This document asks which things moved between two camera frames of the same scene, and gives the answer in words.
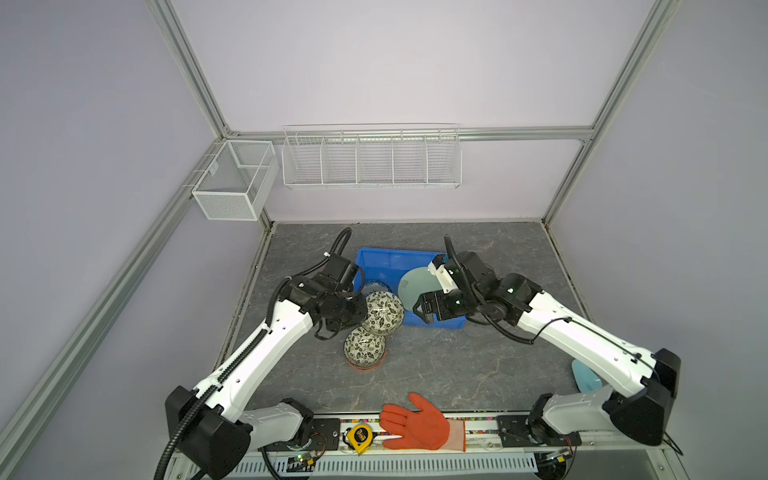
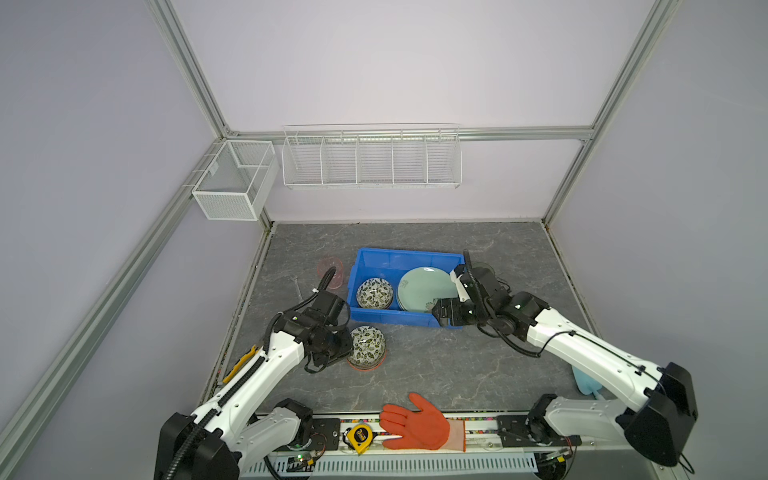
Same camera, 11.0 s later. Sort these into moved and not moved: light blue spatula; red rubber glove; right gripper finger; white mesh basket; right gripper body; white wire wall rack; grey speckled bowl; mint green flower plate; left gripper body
Moved: right gripper finger; grey speckled bowl; left gripper body
Not moved: right gripper body; white wire wall rack; mint green flower plate; red rubber glove; white mesh basket; light blue spatula
